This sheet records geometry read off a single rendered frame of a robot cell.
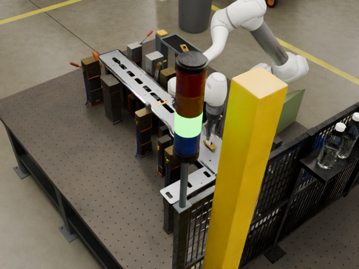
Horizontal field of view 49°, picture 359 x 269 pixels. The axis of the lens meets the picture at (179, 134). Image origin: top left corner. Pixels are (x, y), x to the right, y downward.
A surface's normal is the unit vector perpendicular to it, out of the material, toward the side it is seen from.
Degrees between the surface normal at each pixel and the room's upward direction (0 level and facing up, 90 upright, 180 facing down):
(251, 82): 0
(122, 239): 0
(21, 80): 0
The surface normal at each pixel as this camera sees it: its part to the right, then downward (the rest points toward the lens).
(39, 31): 0.04, -0.73
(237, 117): -0.81, 0.38
